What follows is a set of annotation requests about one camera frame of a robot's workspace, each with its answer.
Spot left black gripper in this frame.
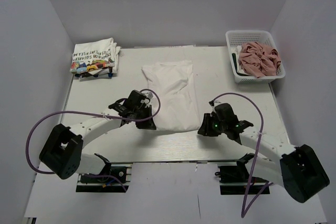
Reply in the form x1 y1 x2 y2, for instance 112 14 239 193
133 104 156 130

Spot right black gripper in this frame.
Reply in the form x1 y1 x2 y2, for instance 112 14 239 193
197 113 227 137

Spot white coca-cola t-shirt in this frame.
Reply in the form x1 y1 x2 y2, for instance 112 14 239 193
142 60 201 132

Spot green and white t-shirt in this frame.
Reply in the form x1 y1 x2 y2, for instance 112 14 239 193
230 45 250 76

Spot pink t-shirt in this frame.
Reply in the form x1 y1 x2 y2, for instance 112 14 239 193
239 42 281 78

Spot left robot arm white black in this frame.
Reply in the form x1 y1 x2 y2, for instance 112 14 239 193
39 89 157 182

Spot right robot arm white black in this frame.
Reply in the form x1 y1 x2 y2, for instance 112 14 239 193
197 103 330 203

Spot folded white printed t-shirts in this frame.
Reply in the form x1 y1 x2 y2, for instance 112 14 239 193
70 38 121 78

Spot white plastic basket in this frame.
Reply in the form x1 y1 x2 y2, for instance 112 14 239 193
226 30 286 83

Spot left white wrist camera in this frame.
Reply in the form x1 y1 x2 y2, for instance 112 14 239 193
142 91 153 101

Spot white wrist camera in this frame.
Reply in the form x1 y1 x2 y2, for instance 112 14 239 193
142 91 153 101
209 100 221 109

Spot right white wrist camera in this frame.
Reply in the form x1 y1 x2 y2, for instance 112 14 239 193
209 100 221 109

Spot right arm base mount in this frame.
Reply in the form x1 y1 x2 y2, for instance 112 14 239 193
215 165 266 195

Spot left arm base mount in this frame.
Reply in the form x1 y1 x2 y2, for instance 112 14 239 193
76 163 132 193

